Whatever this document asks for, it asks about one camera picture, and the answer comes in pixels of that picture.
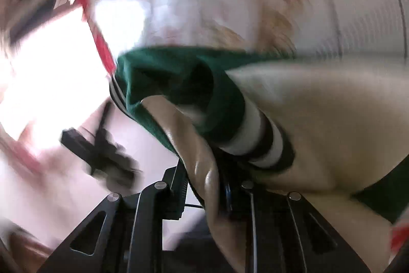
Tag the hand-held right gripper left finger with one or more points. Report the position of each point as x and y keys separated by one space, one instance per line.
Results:
x=174 y=196

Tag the green and cream varsity jacket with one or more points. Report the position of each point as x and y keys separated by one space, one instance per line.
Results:
x=153 y=74

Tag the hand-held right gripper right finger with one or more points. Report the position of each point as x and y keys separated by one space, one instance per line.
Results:
x=227 y=196

